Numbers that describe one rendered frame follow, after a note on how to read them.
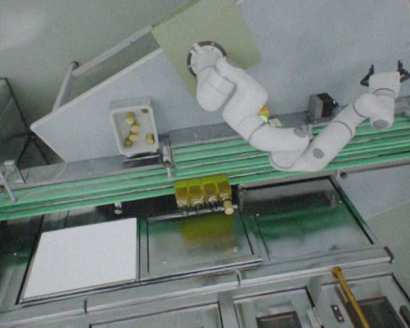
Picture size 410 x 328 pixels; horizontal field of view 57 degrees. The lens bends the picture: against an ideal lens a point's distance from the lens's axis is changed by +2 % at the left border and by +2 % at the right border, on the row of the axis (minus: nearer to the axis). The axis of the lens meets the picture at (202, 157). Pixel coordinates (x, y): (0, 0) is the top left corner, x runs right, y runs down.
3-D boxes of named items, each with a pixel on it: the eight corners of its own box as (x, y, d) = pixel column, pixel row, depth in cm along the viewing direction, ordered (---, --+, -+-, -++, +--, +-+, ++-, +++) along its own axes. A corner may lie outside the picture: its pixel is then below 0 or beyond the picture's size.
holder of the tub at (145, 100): (124, 153, 173) (123, 163, 166) (110, 100, 156) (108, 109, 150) (160, 147, 174) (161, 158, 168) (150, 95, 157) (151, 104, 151)
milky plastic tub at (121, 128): (120, 144, 169) (119, 156, 162) (109, 100, 156) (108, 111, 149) (158, 139, 170) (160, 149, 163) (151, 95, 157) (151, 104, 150)
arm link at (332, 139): (315, 102, 122) (296, 128, 135) (277, 135, 112) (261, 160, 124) (356, 134, 118) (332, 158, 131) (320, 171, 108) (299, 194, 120)
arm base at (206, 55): (178, 54, 140) (179, 71, 128) (204, 31, 136) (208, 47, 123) (205, 83, 148) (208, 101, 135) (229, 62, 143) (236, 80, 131)
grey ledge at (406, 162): (234, 176, 186) (239, 191, 177) (234, 162, 180) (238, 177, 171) (418, 149, 192) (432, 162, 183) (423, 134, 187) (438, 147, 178)
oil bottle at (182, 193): (173, 178, 169) (177, 211, 152) (172, 169, 165) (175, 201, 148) (186, 177, 169) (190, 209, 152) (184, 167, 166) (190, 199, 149)
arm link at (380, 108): (345, 116, 132) (364, 102, 124) (348, 94, 138) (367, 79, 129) (382, 134, 134) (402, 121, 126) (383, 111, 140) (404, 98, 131)
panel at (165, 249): (41, 235, 164) (20, 307, 137) (39, 230, 162) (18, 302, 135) (242, 203, 170) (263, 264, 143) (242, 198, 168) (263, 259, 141)
